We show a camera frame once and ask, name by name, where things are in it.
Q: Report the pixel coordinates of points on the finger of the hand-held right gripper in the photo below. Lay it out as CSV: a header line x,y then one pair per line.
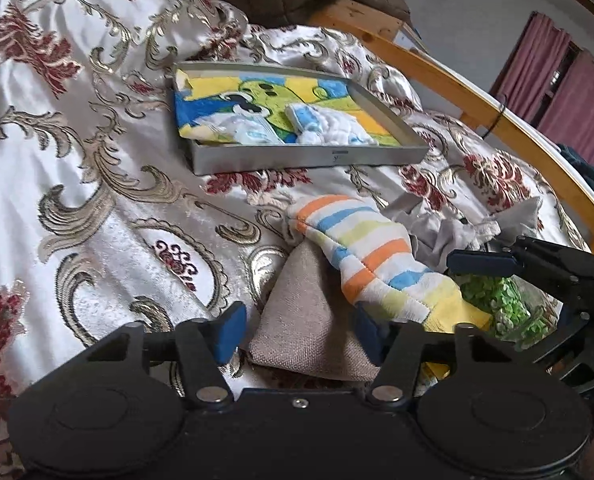
x,y
567,341
477,261

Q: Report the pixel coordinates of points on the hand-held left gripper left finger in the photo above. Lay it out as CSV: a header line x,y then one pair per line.
x,y
229,332

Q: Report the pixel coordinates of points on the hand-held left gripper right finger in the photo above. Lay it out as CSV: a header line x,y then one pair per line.
x,y
367,335

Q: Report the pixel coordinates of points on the grey cloth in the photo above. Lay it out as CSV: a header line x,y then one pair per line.
x,y
442,232

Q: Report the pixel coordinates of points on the yellow cloth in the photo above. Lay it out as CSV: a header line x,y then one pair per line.
x,y
462,315

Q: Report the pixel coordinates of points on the beige cloth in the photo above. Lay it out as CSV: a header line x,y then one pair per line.
x,y
302,320

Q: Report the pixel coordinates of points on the striped towel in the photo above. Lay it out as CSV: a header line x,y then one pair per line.
x,y
372,260

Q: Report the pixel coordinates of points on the grey metal tray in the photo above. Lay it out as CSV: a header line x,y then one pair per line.
x,y
302,157

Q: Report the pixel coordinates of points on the pink curtain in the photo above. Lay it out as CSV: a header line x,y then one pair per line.
x,y
587,115
532,65

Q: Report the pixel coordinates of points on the white blue folded cloth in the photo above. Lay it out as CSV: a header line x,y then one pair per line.
x,y
247,130
327,125

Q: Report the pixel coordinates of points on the cartoon print towel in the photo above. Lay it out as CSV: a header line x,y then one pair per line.
x,y
227,105

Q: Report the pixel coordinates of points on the floral satin bedspread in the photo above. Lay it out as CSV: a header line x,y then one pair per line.
x,y
77,160

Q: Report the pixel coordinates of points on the wooden bed frame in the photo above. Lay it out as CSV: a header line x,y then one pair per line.
x,y
452,85

